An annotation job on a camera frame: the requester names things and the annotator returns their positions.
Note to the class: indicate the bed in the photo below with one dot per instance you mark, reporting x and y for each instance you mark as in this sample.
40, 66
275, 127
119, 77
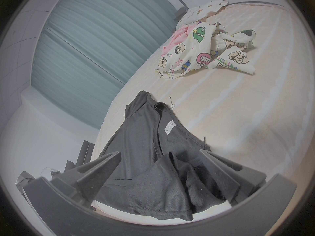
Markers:
221, 107

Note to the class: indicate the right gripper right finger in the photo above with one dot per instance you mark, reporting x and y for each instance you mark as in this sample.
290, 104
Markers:
246, 183

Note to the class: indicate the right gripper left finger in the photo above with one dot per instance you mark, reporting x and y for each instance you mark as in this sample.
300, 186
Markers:
96, 176

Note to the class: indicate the pink garment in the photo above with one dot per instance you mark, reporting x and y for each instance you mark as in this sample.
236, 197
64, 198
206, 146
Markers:
178, 37

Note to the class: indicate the black T-shirt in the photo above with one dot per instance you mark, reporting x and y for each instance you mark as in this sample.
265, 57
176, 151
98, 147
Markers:
142, 144

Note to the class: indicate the blue-green curtain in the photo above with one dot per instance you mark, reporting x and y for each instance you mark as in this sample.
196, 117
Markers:
93, 38

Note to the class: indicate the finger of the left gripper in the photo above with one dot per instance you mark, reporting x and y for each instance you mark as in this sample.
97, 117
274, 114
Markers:
86, 154
69, 165

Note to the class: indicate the pile of clothes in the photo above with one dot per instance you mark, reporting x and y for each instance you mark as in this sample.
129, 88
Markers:
196, 50

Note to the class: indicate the white printed pillow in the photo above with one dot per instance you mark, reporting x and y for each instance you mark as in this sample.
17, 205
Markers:
201, 11

